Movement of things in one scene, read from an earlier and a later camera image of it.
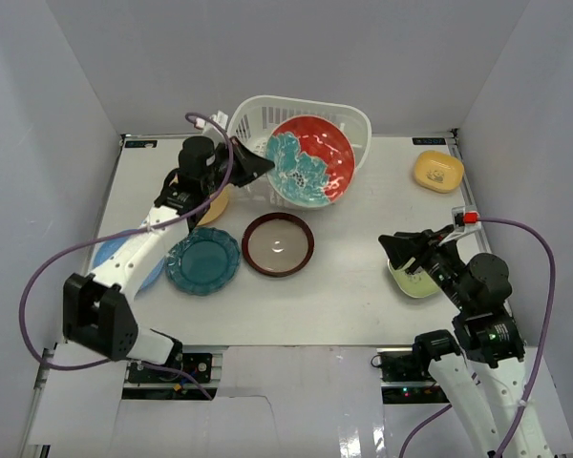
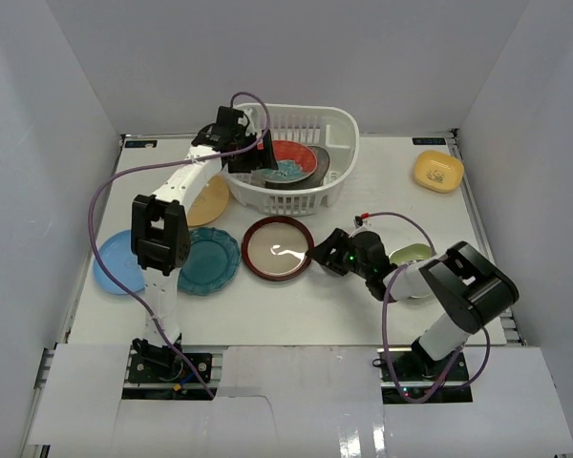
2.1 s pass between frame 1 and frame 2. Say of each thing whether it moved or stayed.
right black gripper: moved
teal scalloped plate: stayed
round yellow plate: stayed
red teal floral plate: moved
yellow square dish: stayed
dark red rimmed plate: stayed
